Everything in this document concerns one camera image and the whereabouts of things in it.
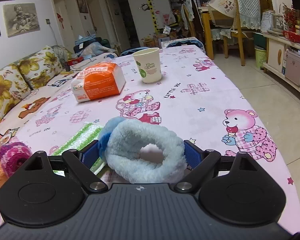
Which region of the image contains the green striped towel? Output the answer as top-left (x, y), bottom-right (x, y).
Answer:
top-left (50, 123), bottom-right (106, 175)

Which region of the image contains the light blue fuzzy ring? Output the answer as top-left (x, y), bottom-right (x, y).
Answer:
top-left (97, 116), bottom-right (188, 184)

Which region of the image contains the pink cartoon tablecloth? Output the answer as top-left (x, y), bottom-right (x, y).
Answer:
top-left (0, 46), bottom-right (300, 233)

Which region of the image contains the magenta knitted sock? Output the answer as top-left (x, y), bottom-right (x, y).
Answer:
top-left (0, 142), bottom-right (32, 177)

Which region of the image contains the orange tissue pack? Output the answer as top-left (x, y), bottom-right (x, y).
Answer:
top-left (71, 62), bottom-right (126, 102)

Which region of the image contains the floral sofa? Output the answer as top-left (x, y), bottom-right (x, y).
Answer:
top-left (0, 46), bottom-right (117, 144)

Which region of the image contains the paper cup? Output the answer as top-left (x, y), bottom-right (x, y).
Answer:
top-left (132, 48), bottom-right (162, 83)

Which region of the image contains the white TV cabinet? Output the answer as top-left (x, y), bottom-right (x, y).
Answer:
top-left (263, 33), bottom-right (300, 92)

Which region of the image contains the wooden chair with covers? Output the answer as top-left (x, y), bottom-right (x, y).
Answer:
top-left (207, 0), bottom-right (261, 66)

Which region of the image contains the framed sketch portrait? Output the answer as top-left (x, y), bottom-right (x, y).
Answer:
top-left (3, 3), bottom-right (40, 37)

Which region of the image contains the giraffe height chart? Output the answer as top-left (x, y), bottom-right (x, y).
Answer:
top-left (147, 0), bottom-right (159, 34)

